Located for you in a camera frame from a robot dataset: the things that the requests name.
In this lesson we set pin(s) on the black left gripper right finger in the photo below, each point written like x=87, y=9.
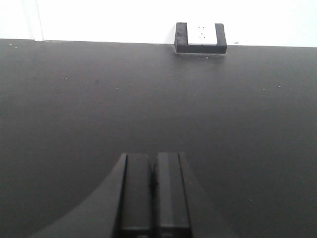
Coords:
x=172, y=219

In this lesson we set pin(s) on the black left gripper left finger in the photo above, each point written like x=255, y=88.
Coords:
x=134, y=213

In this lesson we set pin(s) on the black framed power outlet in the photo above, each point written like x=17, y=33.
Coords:
x=200, y=38

